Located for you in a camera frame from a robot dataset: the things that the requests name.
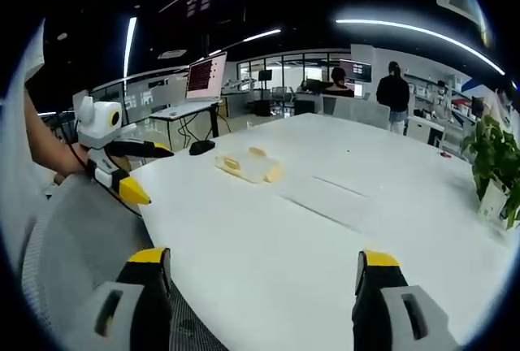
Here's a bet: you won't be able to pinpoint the black monitor stand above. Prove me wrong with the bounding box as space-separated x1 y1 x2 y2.
253 69 273 118

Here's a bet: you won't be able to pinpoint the green potted plant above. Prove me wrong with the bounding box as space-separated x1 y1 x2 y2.
460 114 520 231

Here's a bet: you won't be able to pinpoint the black computer mouse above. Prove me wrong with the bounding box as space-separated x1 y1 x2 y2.
188 139 217 155

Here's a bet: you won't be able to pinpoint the white storage shelves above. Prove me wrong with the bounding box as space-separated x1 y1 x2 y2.
405 71 491 128

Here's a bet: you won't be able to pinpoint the grey desk partition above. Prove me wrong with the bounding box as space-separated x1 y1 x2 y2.
321 94 392 129

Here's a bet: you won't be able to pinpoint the person's arm white sleeve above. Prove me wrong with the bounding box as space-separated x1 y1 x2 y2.
0 17 56 271

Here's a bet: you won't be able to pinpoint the red gripper cable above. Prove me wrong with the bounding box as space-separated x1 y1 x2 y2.
67 138 89 170

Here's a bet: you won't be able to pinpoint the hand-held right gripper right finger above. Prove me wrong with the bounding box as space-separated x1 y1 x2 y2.
350 249 461 351

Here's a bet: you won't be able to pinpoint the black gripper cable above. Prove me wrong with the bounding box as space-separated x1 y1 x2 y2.
96 179 142 217

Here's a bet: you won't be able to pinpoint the open laptop with bright screen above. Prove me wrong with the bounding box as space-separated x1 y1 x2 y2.
178 51 228 109

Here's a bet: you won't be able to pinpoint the short ceiling light strip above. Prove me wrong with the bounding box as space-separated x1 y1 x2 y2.
242 28 282 44

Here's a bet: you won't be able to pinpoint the dark wall monitor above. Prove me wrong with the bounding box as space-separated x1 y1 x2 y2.
338 62 373 83

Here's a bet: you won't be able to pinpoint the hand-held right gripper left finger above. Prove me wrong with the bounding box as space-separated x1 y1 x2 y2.
83 246 174 351

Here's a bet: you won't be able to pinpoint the white office desk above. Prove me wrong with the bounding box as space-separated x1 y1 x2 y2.
148 98 223 150

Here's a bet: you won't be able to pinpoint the grey mesh office chair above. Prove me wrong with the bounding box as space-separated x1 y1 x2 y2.
20 171 231 351

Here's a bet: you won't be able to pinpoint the long ceiling light strip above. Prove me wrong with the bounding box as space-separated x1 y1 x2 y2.
123 16 138 80
334 18 507 76

